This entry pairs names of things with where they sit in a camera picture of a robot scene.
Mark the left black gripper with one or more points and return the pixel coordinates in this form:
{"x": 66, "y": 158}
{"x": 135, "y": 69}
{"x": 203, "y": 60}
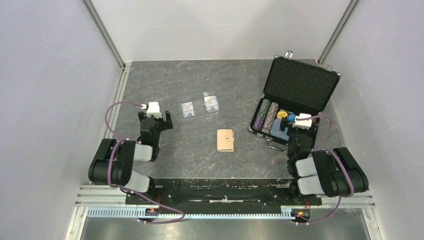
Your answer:
{"x": 166, "y": 124}

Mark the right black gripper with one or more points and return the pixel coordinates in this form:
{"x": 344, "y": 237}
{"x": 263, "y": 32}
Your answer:
{"x": 309, "y": 133}

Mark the clear acrylic card stand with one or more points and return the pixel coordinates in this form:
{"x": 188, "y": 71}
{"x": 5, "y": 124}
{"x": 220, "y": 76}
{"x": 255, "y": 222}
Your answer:
{"x": 198, "y": 102}

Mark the tan leather card holder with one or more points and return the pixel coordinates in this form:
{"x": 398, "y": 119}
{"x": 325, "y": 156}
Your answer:
{"x": 225, "y": 140}

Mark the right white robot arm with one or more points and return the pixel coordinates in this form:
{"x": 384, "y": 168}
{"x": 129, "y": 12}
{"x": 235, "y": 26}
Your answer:
{"x": 322, "y": 172}

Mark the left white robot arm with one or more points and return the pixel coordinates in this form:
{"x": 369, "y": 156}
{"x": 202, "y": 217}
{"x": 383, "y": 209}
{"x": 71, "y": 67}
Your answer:
{"x": 115, "y": 165}

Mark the blue dealer chip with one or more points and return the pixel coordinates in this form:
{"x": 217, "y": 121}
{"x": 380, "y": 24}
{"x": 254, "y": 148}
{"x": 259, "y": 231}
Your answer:
{"x": 291, "y": 117}

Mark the yellow dealer chip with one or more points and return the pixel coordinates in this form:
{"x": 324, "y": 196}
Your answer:
{"x": 283, "y": 115}

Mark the black poker chip case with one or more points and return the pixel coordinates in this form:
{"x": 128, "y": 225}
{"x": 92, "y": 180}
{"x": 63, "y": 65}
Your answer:
{"x": 293, "y": 86}

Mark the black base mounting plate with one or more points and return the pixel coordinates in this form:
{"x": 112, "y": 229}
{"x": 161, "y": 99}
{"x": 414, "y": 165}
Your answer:
{"x": 175, "y": 195}

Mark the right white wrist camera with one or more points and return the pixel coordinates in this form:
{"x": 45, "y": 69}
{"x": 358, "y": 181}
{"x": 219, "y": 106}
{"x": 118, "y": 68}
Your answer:
{"x": 302, "y": 121}

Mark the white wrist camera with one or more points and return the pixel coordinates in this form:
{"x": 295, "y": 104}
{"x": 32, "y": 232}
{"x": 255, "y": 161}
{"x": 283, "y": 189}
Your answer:
{"x": 152, "y": 110}
{"x": 302, "y": 121}

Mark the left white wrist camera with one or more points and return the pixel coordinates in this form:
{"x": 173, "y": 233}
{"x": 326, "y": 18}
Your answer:
{"x": 152, "y": 110}

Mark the aluminium front frame rail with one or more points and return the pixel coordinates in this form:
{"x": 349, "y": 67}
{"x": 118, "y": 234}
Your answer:
{"x": 104, "y": 202}

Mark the right aluminium corner post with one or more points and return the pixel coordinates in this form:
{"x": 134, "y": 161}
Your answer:
{"x": 345, "y": 17}

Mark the aluminium corner post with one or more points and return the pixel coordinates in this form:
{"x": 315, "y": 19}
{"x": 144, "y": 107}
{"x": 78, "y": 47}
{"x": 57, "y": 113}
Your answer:
{"x": 345, "y": 17}
{"x": 96, "y": 18}

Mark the left aluminium corner post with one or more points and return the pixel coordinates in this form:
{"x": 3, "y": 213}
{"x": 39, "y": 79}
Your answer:
{"x": 96, "y": 18}

